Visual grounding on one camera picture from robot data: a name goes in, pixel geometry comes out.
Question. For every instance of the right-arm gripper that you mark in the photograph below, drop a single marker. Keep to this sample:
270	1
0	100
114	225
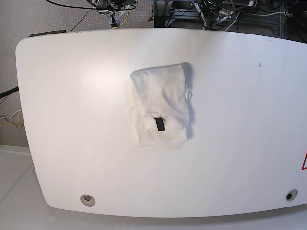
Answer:
113	9

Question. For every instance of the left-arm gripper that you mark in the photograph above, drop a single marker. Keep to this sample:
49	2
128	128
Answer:
221	14

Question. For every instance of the white printed T-shirt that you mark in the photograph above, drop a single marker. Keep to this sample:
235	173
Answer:
159	109

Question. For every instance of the left table grommet hole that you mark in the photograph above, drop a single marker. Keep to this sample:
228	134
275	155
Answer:
87	200

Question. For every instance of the table grommet hole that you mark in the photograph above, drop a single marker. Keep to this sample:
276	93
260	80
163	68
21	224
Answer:
87	200
291	195

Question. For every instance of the right table grommet hole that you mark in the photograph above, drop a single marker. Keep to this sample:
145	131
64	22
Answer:
291	195

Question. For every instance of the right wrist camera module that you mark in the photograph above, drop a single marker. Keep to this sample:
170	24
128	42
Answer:
115	25

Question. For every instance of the black equipment rack frame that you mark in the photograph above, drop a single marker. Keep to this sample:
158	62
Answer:
165	12

